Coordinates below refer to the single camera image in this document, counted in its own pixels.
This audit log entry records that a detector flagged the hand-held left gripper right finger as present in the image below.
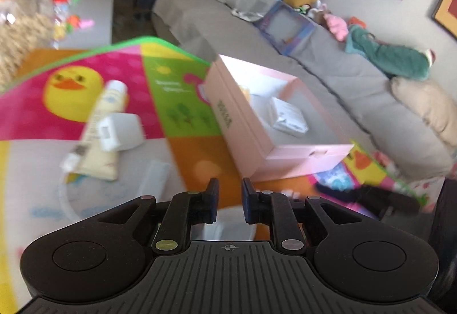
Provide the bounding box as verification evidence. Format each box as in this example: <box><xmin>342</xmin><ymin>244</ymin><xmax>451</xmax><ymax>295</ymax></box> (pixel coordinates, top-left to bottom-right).
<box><xmin>242</xmin><ymin>177</ymin><xmax>361</xmax><ymax>255</ymax></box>

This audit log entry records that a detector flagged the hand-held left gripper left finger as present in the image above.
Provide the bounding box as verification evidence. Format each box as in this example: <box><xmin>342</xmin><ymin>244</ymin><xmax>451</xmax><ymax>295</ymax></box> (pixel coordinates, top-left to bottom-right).
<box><xmin>95</xmin><ymin>177</ymin><xmax>219</xmax><ymax>254</ymax></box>

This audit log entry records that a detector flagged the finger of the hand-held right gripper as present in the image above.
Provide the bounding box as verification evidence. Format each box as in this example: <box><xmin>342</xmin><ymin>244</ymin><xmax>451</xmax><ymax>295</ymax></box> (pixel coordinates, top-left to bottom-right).
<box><xmin>352</xmin><ymin>185</ymin><xmax>421</xmax><ymax>215</ymax></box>

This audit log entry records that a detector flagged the pink cardboard box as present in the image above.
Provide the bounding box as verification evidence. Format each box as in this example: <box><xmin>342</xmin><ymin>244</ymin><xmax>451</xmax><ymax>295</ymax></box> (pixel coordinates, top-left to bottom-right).
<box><xmin>203</xmin><ymin>54</ymin><xmax>355</xmax><ymax>182</ymax></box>

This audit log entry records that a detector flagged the small white box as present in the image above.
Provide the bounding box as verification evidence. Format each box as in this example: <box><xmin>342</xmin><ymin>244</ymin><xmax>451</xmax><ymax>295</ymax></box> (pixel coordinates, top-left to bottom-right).
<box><xmin>97</xmin><ymin>113</ymin><xmax>146</xmax><ymax>152</ymax></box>

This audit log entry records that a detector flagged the cream tube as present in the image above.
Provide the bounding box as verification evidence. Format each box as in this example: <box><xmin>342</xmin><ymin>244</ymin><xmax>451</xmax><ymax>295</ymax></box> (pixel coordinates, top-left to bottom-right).
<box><xmin>77</xmin><ymin>79</ymin><xmax>129</xmax><ymax>181</ymax></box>

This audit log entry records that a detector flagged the white paper packet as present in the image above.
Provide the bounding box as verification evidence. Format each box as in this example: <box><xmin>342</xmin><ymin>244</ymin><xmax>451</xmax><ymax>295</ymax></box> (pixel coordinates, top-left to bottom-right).
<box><xmin>271</xmin><ymin>97</ymin><xmax>309</xmax><ymax>138</ymax></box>

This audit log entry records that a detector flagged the beige cushion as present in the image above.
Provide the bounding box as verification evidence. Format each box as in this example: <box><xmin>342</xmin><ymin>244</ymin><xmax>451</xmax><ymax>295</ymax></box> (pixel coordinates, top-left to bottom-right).
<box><xmin>390</xmin><ymin>77</ymin><xmax>457</xmax><ymax>147</ymax></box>

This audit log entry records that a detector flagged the teal plush toy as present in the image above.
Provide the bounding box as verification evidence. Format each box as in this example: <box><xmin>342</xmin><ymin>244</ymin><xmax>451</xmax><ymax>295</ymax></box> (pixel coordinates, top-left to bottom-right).
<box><xmin>344</xmin><ymin>24</ymin><xmax>432</xmax><ymax>81</ymax></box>

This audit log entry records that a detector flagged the tiny white packet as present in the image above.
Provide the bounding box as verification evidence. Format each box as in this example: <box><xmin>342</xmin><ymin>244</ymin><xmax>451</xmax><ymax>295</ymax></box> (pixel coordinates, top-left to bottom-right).
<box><xmin>60</xmin><ymin>153</ymin><xmax>81</xmax><ymax>172</ymax></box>

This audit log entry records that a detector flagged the grey sofa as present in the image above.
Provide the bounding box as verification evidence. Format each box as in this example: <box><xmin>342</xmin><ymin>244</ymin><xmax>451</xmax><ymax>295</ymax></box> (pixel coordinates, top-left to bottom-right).
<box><xmin>152</xmin><ymin>0</ymin><xmax>454</xmax><ymax>181</ymax></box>

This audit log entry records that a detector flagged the pink plush toy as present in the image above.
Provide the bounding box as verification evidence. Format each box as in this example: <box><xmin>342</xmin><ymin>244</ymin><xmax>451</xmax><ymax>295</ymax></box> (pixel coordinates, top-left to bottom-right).
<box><xmin>323</xmin><ymin>13</ymin><xmax>348</xmax><ymax>41</ymax></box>

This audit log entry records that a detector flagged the clear plastic wrapper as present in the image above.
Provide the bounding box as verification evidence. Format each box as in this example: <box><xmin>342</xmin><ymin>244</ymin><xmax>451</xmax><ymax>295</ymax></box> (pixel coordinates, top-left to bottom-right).
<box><xmin>232</xmin><ymin>2</ymin><xmax>275</xmax><ymax>22</ymax></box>

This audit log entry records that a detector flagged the colourful cartoon play mat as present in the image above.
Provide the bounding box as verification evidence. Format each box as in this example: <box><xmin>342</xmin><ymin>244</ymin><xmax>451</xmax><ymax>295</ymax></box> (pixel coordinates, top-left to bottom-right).
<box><xmin>0</xmin><ymin>36</ymin><xmax>431</xmax><ymax>286</ymax></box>

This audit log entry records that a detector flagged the red and gold framed picture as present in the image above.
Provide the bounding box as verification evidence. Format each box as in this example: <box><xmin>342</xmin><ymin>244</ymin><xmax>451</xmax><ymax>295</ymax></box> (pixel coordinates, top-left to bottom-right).
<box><xmin>431</xmin><ymin>0</ymin><xmax>457</xmax><ymax>38</ymax></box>

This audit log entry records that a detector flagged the low grey table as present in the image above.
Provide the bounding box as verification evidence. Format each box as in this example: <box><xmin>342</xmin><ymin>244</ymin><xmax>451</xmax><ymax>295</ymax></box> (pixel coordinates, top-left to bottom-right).
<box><xmin>59</xmin><ymin>0</ymin><xmax>115</xmax><ymax>49</ymax></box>

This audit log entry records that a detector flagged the clear jar of nuts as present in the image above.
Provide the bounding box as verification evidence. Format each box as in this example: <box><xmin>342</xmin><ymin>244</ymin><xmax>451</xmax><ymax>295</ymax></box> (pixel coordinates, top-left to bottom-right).
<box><xmin>0</xmin><ymin>0</ymin><xmax>58</xmax><ymax>86</ymax></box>

